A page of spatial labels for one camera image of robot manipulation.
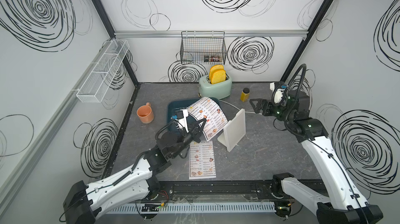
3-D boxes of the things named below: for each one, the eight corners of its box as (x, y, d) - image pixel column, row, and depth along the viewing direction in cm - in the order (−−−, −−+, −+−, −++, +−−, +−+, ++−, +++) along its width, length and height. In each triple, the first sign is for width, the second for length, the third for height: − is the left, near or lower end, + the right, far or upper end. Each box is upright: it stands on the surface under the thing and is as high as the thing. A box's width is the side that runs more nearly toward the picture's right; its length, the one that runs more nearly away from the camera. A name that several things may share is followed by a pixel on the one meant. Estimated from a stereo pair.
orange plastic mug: (139, 124, 100) (135, 116, 93) (143, 111, 107) (139, 102, 99) (153, 124, 100) (149, 116, 93) (156, 111, 107) (153, 102, 99)
